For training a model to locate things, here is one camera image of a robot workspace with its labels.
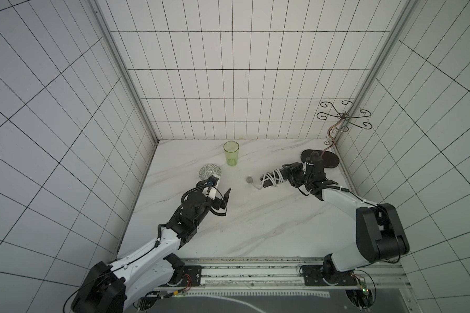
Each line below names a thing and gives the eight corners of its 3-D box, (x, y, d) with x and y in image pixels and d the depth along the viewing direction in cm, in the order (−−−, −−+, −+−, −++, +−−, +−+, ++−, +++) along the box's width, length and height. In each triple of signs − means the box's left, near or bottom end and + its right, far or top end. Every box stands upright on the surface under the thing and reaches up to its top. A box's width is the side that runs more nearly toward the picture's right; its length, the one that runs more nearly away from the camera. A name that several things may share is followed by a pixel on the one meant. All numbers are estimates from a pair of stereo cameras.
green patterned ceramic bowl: (199, 180, 103) (198, 175, 99) (201, 169, 108) (200, 164, 104) (221, 180, 103) (220, 175, 99) (221, 168, 108) (221, 163, 104)
